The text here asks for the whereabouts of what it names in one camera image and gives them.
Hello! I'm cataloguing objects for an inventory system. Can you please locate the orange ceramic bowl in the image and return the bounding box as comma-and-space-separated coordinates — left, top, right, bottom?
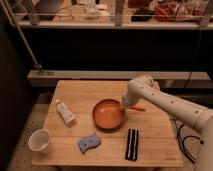
92, 99, 125, 129

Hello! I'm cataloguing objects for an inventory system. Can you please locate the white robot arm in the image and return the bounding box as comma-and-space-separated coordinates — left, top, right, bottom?
120, 74, 213, 171

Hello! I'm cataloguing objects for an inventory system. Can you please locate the orange carrot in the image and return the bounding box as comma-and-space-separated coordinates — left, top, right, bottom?
129, 105, 146, 111

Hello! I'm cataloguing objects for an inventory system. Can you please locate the black and white striped block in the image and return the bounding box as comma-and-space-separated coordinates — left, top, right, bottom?
125, 129, 139, 161

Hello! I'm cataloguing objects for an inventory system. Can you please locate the blue sponge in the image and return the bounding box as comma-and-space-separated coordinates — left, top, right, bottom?
78, 133, 101, 153

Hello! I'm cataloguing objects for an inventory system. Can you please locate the white tube with cap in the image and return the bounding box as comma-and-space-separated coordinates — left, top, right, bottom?
56, 99, 75, 127

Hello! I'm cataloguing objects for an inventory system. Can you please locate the white plastic cup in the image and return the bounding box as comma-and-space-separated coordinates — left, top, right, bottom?
28, 129, 52, 154

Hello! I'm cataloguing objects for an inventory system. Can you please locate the black object on shelf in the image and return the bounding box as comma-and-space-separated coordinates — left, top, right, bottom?
131, 8, 153, 22

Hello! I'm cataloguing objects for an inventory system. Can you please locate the metal tripod pole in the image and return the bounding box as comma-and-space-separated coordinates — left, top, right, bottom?
2, 0, 43, 74

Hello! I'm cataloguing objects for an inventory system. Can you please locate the red object on shelf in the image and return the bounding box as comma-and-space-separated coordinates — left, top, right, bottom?
154, 3, 176, 22

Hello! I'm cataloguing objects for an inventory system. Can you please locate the white shelf ledge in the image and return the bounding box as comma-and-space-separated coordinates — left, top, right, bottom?
15, 13, 213, 30

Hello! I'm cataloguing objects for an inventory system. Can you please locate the black cable on floor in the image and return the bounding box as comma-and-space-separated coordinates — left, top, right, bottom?
173, 121, 201, 165

